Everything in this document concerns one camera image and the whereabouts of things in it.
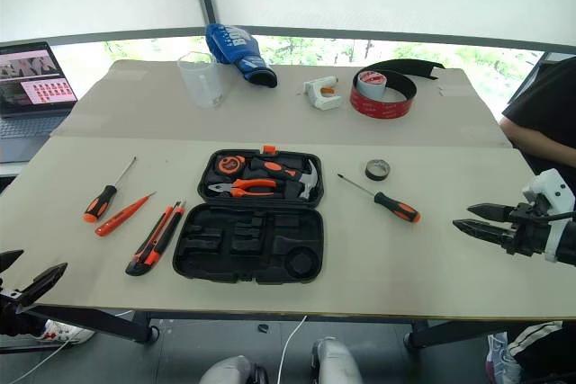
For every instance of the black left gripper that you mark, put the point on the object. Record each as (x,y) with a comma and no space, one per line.
(10,312)

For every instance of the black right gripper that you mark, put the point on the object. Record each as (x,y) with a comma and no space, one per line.
(528,235)

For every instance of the orange voltage tester pen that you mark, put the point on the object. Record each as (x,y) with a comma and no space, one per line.
(114,221)

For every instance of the small black tape roll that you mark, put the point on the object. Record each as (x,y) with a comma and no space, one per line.
(370,172)

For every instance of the orange black utility knife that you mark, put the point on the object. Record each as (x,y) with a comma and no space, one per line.
(155,240)

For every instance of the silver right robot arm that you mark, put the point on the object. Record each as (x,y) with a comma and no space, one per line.
(569,244)

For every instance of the black tool case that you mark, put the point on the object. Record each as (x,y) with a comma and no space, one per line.
(252,262)

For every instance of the white red sneaker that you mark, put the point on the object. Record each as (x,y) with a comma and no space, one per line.
(63,333)

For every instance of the black table leg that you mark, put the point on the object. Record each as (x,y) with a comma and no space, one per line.
(99,323)

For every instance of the gray side table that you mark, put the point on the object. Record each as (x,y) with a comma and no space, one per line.
(9,172)

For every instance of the person in black shirt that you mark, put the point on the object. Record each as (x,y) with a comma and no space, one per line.
(549,109)

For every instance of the gray sneaker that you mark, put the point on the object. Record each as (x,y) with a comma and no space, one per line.
(497,357)

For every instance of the black trouser leg white stripes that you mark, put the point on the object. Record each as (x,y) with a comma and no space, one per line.
(544,348)

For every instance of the large black red tape coil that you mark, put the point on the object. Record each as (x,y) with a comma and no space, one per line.
(382,109)

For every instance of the gray tape roll red core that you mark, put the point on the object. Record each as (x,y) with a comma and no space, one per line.
(371,87)

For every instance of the open gray laptop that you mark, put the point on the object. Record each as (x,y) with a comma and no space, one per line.
(31,83)

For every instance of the silver robot right leg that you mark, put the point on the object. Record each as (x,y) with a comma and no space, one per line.
(337,361)

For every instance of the silver robot leg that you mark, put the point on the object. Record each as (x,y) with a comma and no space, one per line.
(337,361)
(227,370)

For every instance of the white plastic clamp orange part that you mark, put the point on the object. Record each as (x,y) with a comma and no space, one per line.
(321,95)

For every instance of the silver robot left leg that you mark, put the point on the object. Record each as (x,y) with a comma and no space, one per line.
(227,370)

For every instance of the orange black tape measure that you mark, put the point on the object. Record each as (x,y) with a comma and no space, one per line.
(230,164)

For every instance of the small black floor object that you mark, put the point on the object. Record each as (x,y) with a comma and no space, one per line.
(263,327)

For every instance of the clear plastic measuring cup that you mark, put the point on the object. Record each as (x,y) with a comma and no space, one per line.
(204,83)

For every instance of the blue crumpled bag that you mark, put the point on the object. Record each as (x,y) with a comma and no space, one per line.
(238,51)

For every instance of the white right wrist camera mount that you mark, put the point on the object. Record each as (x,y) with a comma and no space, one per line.
(555,190)

